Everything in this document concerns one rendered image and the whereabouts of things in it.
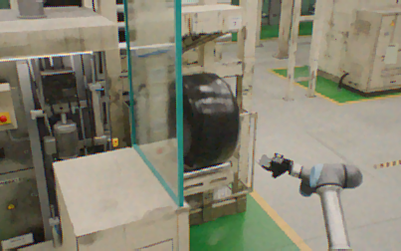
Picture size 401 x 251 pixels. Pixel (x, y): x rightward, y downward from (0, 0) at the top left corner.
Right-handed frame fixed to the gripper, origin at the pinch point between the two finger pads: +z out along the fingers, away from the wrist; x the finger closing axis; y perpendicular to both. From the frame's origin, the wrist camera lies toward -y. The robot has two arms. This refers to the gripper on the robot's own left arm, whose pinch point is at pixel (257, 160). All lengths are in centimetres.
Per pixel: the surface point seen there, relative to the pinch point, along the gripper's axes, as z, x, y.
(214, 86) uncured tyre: 32, -10, 38
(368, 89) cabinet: -63, -393, -226
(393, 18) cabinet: -63, -440, -133
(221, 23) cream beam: 45, -53, 51
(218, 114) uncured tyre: 23.4, 3.2, 31.0
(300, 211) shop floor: -28, -67, -127
